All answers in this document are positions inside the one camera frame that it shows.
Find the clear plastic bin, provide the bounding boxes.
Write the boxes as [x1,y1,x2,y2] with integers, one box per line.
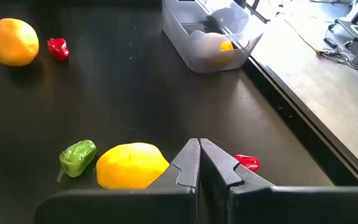
[162,0,264,74]

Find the yellow lemon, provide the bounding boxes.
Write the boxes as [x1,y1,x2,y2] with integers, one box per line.
[0,17,40,67]
[95,142,170,190]
[199,32,235,65]

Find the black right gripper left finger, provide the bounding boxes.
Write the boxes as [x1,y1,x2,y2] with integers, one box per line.
[34,138,201,224]

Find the tangled floor cables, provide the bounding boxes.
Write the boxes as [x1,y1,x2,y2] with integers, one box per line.
[320,27,358,85]

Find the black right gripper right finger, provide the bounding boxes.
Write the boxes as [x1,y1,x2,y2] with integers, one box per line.
[199,138,358,224]

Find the red bell pepper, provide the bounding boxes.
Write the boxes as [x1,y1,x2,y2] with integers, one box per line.
[47,37,70,61]
[234,154,262,172]

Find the green bell pepper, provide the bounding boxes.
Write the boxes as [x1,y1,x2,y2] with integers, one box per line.
[56,139,98,183]

